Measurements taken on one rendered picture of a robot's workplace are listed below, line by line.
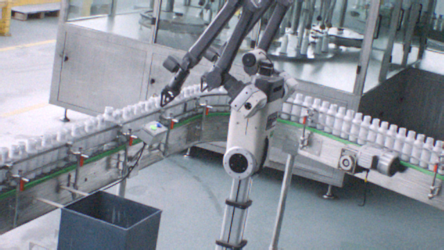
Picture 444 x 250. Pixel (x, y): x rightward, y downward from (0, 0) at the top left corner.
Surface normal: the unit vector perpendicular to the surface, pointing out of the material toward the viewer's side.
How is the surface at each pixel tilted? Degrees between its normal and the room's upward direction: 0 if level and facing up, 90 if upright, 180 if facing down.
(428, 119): 90
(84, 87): 90
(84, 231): 90
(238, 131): 101
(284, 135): 90
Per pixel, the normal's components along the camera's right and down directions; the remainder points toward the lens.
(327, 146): -0.65, 0.09
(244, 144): -0.41, 0.35
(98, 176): 0.91, 0.25
